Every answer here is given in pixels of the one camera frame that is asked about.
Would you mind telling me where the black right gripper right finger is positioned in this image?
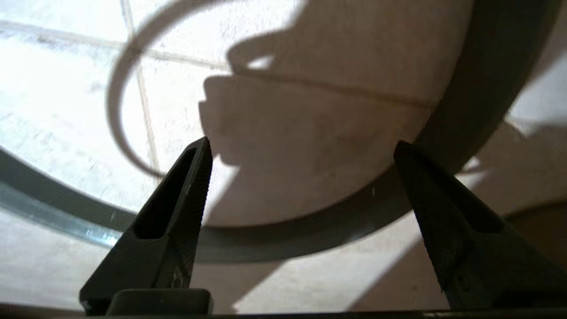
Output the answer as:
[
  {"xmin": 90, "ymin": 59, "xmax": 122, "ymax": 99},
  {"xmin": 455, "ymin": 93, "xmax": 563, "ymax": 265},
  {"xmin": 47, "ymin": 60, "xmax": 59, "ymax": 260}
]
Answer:
[{"xmin": 393, "ymin": 140, "xmax": 567, "ymax": 311}]

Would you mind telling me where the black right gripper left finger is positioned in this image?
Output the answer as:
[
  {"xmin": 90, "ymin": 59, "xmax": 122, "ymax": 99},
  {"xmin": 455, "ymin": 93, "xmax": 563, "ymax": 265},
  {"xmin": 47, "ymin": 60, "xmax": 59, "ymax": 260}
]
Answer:
[{"xmin": 79, "ymin": 136, "xmax": 214, "ymax": 316}]

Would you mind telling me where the grey plastic bin ring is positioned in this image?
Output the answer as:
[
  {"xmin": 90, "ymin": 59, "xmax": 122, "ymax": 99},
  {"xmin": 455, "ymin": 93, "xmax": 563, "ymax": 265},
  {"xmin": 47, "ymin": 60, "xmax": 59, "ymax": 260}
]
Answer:
[{"xmin": 0, "ymin": 0, "xmax": 563, "ymax": 263}]

